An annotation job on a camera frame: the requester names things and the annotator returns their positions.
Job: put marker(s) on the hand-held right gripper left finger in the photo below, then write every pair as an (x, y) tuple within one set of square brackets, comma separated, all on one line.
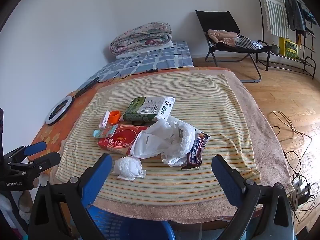
[(97, 175)]

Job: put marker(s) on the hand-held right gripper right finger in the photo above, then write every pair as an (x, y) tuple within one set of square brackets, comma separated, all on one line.
[(227, 177)]

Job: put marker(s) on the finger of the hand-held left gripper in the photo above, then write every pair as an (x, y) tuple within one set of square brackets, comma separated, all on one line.
[(35, 147), (47, 160)]

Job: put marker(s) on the white tissue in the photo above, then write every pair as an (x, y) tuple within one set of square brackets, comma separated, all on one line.
[(127, 167)]

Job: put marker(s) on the brown chocolate snack packet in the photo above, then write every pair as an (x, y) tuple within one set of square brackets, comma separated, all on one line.
[(197, 152)]

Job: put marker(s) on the red box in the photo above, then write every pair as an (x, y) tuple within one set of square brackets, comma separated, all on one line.
[(120, 140)]

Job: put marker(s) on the light blue tube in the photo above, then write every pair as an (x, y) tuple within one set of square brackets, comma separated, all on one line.
[(105, 132)]

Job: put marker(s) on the blue plastic basket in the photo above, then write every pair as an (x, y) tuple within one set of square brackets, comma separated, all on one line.
[(110, 220)]

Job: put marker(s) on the white plastic bag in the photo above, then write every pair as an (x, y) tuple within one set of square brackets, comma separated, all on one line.
[(160, 137)]

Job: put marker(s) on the green white milk carton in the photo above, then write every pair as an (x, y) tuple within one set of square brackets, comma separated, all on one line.
[(145, 108)]

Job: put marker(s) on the person's left hand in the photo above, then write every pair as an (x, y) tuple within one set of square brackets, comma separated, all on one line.
[(25, 202)]

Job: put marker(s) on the orange floral sheet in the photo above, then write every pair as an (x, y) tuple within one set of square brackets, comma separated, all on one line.
[(65, 130)]

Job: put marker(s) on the beige towel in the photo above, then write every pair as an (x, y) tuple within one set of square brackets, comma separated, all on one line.
[(262, 130)]

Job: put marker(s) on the white power strip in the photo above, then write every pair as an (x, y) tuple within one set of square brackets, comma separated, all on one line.
[(300, 185)]

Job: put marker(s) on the yellow striped towel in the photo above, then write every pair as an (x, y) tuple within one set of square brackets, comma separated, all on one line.
[(200, 105)]

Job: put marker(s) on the black folded tripod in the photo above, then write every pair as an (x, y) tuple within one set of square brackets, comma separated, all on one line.
[(86, 87)]

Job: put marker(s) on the blue plaid bedsheet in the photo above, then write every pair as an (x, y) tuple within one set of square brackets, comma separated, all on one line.
[(150, 60)]

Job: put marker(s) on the grey striped clothing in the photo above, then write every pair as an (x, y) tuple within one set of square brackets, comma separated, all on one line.
[(247, 43)]

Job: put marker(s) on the small potted plant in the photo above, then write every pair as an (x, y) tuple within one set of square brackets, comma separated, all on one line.
[(275, 48)]

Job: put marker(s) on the black metal clothes rack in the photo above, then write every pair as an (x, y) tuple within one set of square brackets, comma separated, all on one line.
[(307, 63)]

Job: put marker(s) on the pink clothing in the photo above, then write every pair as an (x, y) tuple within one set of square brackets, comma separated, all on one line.
[(221, 36)]

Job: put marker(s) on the yellow crate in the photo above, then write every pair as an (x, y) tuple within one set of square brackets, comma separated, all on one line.
[(288, 48)]

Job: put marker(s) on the folded floral quilt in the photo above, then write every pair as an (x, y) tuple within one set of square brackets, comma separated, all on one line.
[(142, 38)]

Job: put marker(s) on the black folding chair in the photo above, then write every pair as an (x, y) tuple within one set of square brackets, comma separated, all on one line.
[(217, 21)]

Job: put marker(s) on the green striped hanging towel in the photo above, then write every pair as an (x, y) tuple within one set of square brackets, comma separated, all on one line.
[(275, 10)]

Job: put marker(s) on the dark hanging jacket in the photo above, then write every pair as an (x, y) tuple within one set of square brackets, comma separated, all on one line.
[(295, 15)]

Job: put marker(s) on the teal hanging garment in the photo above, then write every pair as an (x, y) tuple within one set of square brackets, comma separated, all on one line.
[(310, 17)]

